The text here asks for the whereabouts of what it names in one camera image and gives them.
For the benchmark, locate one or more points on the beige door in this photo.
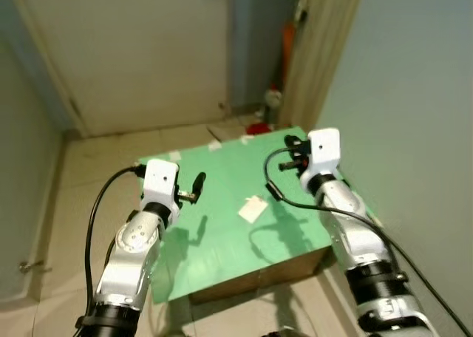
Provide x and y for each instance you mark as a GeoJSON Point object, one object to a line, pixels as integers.
{"type": "Point", "coordinates": [133, 56]}

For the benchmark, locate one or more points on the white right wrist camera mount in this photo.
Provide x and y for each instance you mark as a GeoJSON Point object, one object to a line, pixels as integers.
{"type": "Point", "coordinates": [324, 148]}

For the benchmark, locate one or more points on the light green cover sheet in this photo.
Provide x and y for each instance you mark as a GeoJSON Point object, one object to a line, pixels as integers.
{"type": "Point", "coordinates": [222, 233]}

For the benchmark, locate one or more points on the small red floor item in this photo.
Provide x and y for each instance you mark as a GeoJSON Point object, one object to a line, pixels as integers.
{"type": "Point", "coordinates": [259, 128]}

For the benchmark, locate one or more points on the red and white bottle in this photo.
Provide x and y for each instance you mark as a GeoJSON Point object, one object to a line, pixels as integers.
{"type": "Point", "coordinates": [274, 100]}

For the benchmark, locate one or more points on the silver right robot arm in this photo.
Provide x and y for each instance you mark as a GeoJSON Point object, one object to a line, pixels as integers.
{"type": "Point", "coordinates": [355, 233]}

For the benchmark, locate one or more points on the small metal door latch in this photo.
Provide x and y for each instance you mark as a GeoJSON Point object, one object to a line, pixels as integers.
{"type": "Point", "coordinates": [29, 266]}

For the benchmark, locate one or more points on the white tape piece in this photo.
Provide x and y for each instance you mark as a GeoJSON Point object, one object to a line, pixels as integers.
{"type": "Point", "coordinates": [215, 145]}
{"type": "Point", "coordinates": [174, 155]}
{"type": "Point", "coordinates": [375, 220]}
{"type": "Point", "coordinates": [247, 139]}

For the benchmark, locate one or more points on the light wooden plank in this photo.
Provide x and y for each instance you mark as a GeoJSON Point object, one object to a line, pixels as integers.
{"type": "Point", "coordinates": [321, 49]}

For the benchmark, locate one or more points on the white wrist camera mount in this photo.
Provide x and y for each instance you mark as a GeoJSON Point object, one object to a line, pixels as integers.
{"type": "Point", "coordinates": [161, 178]}
{"type": "Point", "coordinates": [324, 148]}

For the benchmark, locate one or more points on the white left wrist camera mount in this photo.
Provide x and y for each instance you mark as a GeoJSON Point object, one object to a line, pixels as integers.
{"type": "Point", "coordinates": [161, 178]}

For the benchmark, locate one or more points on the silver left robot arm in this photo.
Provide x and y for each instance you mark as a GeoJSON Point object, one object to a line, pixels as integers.
{"type": "Point", "coordinates": [129, 263]}

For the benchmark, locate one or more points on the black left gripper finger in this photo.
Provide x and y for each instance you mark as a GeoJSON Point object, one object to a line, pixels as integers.
{"type": "Point", "coordinates": [198, 182]}

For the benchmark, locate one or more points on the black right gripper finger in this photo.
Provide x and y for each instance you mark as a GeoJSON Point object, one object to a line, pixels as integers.
{"type": "Point", "coordinates": [293, 140]}

